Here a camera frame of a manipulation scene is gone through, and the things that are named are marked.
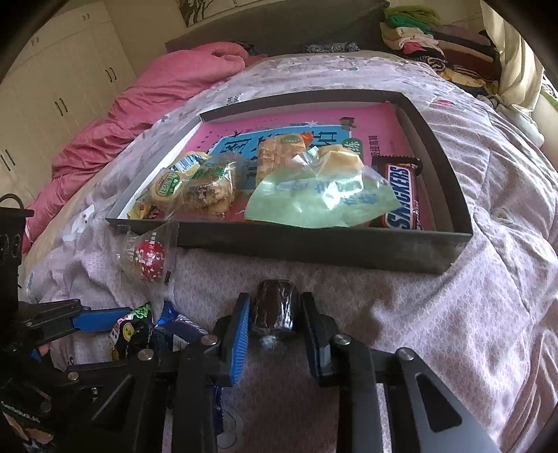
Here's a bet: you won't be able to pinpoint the black cartoon snack pack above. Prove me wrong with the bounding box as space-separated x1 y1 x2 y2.
110 302 153 361

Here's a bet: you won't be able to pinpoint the small dark roll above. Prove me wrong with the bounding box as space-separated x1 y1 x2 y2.
250 279 300 352

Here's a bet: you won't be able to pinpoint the blue snack pack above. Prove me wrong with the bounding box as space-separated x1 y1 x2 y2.
155 300 209 352

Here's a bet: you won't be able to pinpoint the clear pack red candy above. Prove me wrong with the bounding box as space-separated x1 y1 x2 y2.
116 222 179 286

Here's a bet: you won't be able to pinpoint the yellow Alpenliebe candy pack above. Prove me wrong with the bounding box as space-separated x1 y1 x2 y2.
127 151 209 220

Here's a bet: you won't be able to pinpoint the clear pack brown rice cakes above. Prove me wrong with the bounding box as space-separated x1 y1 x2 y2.
178 154 247 219

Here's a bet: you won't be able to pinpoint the light green pastry pack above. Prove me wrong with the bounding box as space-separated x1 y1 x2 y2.
244 146 400 228

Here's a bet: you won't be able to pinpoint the Snickers chocolate bar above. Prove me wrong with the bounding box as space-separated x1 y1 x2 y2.
370 156 423 230

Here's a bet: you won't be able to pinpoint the orange bread pack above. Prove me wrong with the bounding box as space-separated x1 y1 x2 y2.
255 132 313 186

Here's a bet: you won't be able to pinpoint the round biscuit green label pack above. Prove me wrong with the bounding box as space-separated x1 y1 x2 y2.
149 168 186 214

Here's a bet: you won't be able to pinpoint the dark shallow cardboard box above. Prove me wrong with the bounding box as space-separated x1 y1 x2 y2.
107 90 473 274

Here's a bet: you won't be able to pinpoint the floral mauve quilt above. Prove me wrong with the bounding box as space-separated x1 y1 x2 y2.
24 54 557 452

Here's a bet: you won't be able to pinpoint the pink and blue book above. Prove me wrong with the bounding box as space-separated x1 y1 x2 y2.
143 102 437 231

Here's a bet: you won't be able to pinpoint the pink blanket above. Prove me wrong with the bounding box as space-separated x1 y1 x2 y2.
22 43 265 254

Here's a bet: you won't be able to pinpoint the cream wardrobe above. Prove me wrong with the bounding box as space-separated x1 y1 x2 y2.
1 1 135 204

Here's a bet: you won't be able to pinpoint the dark grey headboard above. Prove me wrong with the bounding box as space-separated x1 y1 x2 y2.
166 1 389 56

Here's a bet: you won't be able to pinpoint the pile of folded clothes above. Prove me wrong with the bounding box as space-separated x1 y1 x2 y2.
379 6 501 96

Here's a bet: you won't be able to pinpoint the cream curtain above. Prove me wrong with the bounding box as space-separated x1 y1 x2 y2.
480 1 544 112

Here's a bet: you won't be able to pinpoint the landscape wall painting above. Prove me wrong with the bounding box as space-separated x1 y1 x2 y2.
177 0 266 28

